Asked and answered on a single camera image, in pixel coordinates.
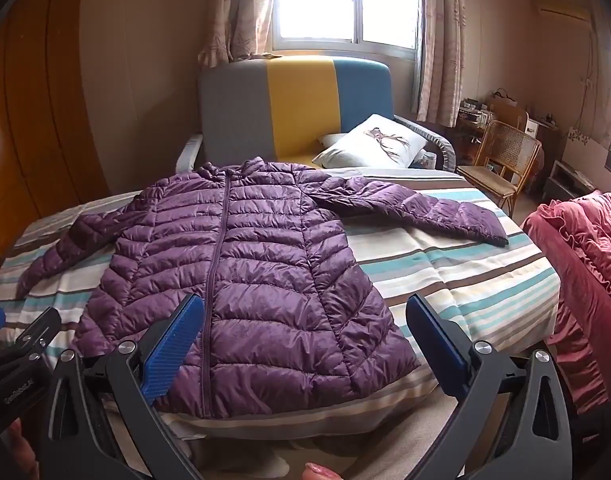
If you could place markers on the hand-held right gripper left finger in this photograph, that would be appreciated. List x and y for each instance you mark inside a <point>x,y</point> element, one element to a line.
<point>173,342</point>

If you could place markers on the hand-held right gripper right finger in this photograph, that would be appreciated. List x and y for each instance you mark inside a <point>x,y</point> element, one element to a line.
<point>443,350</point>

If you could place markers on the purple down jacket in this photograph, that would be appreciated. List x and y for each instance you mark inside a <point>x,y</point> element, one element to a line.
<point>265,270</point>

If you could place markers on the person's left hand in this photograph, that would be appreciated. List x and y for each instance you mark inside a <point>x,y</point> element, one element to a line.
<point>21,452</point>

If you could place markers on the person's right hand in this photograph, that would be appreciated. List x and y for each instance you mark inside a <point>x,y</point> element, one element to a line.
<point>323,472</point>

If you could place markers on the striped bed sheet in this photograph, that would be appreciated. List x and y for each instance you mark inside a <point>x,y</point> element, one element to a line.
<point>460,280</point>

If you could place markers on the red ruffled blanket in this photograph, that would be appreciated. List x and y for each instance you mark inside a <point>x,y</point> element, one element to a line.
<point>585,270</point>

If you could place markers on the patterned cup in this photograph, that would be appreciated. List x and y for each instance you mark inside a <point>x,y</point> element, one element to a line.
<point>428,159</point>

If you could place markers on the grey storage box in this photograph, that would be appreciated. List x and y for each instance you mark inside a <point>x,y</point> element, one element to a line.
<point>565,182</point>

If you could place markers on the rattan chair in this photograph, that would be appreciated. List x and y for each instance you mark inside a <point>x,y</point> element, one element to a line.
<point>510,149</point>

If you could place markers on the white printed pillow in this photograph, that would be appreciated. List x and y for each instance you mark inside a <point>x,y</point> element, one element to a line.
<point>370,145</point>

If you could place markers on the wooden wardrobe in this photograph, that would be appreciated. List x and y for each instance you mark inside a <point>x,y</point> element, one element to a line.
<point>35,110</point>

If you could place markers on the cluttered wooden desk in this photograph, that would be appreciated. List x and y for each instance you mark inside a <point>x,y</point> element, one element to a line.
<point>485,115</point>

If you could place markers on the grey yellow blue headboard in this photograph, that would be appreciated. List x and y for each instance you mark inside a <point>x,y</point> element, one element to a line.
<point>235,105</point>

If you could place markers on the pink patterned curtain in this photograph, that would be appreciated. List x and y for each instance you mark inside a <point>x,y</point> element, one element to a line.
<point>235,10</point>
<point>440,50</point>

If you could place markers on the window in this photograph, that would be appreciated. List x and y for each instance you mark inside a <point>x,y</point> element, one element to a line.
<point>335,0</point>

